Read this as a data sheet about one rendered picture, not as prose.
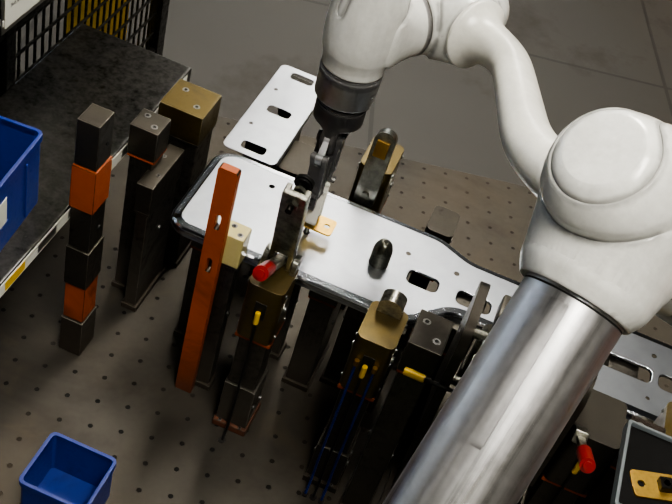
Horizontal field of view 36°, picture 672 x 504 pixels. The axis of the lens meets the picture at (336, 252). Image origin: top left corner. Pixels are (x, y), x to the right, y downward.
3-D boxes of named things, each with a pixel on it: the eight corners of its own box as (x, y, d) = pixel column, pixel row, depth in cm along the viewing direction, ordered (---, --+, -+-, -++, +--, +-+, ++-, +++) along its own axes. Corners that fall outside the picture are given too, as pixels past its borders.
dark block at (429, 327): (378, 485, 173) (455, 321, 145) (365, 519, 168) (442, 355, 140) (350, 473, 174) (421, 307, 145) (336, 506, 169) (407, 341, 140)
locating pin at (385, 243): (387, 266, 169) (398, 238, 165) (382, 279, 167) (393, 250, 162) (369, 259, 170) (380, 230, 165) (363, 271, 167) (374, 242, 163)
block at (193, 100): (194, 242, 203) (222, 94, 179) (176, 268, 197) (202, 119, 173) (157, 226, 204) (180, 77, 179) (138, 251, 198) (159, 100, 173)
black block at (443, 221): (419, 314, 204) (466, 205, 184) (405, 348, 197) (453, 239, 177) (394, 304, 205) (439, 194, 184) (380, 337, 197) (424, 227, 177)
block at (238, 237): (216, 377, 182) (252, 227, 157) (208, 391, 179) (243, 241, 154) (198, 369, 182) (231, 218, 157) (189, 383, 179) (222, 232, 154)
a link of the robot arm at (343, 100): (392, 61, 149) (381, 95, 153) (333, 38, 150) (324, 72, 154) (373, 93, 142) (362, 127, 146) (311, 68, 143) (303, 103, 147)
